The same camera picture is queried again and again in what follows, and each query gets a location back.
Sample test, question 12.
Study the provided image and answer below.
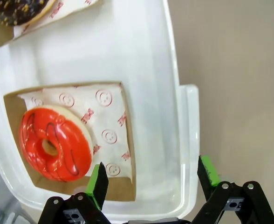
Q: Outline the printed paper under red donut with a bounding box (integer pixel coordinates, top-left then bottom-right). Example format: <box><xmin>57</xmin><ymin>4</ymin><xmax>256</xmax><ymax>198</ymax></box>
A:
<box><xmin>17</xmin><ymin>84</ymin><xmax>131</xmax><ymax>179</ymax></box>

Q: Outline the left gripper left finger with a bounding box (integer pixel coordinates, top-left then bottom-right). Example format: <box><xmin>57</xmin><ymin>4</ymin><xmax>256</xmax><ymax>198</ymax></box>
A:
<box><xmin>38</xmin><ymin>161</ymin><xmax>112</xmax><ymax>224</ymax></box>

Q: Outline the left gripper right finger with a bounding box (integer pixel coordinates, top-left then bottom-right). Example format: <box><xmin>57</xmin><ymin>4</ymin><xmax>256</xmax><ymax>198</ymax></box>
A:
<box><xmin>192</xmin><ymin>155</ymin><xmax>274</xmax><ymax>224</ymax></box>

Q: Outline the printed paper under chocolate donut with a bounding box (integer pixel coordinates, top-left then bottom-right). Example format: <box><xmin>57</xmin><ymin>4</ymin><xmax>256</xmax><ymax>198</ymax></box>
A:
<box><xmin>12</xmin><ymin>0</ymin><xmax>99</xmax><ymax>38</ymax></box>

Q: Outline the chocolate donut with yellow sprinkles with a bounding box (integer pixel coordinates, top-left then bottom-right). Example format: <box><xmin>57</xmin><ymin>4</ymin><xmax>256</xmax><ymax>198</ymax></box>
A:
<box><xmin>0</xmin><ymin>0</ymin><xmax>57</xmax><ymax>27</ymax></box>

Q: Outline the cardboard box of red donut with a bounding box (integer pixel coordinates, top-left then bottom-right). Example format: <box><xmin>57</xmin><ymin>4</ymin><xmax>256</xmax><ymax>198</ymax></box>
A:
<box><xmin>3</xmin><ymin>81</ymin><xmax>137</xmax><ymax>203</ymax></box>

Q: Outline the red glazed donut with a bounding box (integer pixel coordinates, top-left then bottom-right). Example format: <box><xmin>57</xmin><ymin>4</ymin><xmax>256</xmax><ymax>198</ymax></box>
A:
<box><xmin>19</xmin><ymin>105</ymin><xmax>93</xmax><ymax>182</ymax></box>

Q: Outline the white plastic donut tray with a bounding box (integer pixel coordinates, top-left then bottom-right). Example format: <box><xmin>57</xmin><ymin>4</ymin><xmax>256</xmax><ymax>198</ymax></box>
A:
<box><xmin>0</xmin><ymin>0</ymin><xmax>200</xmax><ymax>219</ymax></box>

